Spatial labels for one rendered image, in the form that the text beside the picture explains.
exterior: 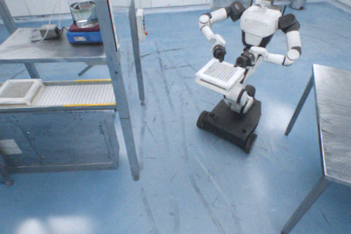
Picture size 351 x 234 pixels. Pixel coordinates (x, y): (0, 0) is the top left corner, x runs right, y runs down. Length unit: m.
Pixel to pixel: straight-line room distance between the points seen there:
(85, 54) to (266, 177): 1.82
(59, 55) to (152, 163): 1.34
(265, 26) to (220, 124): 1.01
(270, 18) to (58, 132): 1.80
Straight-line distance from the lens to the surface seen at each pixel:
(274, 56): 1.85
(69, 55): 1.41
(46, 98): 1.89
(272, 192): 2.33
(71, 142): 2.08
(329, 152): 1.58
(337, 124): 1.78
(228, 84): 1.49
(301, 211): 1.84
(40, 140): 2.15
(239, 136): 2.35
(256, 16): 1.99
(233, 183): 2.27
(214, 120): 2.42
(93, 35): 1.44
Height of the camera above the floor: 1.93
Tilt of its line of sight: 41 degrees down
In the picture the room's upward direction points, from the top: straight up
